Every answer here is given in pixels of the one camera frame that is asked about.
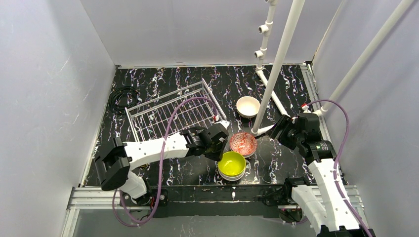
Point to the cream bowl at back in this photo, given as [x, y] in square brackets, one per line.
[247, 107]

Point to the white wire dish rack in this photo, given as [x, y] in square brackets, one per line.
[193, 105]

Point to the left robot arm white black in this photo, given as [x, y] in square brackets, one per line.
[115, 170]

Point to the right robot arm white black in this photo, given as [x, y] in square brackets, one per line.
[333, 216]

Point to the yellow-green bowl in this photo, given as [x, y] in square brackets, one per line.
[232, 164]

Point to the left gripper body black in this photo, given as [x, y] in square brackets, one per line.
[218, 143]

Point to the white bowl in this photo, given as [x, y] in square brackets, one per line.
[231, 178]

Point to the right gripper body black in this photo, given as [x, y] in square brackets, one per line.
[281, 127]

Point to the white PVC pipe frame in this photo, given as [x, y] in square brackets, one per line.
[289, 29]

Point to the red patterned bowl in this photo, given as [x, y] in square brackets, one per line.
[243, 143]

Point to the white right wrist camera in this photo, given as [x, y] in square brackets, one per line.
[306, 109]

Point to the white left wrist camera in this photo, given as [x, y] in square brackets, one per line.
[219, 120]

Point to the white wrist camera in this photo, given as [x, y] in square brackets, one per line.
[306, 109]
[219, 120]

